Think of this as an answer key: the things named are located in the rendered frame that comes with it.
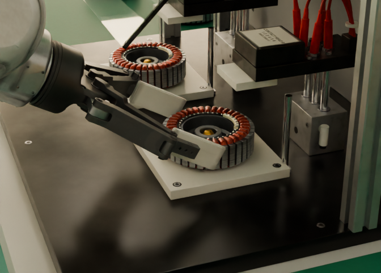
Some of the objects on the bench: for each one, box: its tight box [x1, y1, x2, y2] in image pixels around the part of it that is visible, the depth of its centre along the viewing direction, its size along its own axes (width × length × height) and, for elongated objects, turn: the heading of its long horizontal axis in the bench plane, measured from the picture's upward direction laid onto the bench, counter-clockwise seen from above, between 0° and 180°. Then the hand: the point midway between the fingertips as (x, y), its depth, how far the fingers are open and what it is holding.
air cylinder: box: [214, 31, 235, 67], centre depth 125 cm, size 5×8×6 cm
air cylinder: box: [283, 90, 348, 156], centre depth 105 cm, size 5×8×6 cm
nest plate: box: [133, 132, 290, 200], centre depth 102 cm, size 15×15×1 cm
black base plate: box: [0, 24, 381, 273], centre depth 113 cm, size 47×64×2 cm
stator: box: [163, 106, 255, 170], centre depth 101 cm, size 11×11×4 cm
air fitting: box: [318, 124, 329, 149], centre depth 101 cm, size 1×1×3 cm
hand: (191, 129), depth 99 cm, fingers open, 13 cm apart
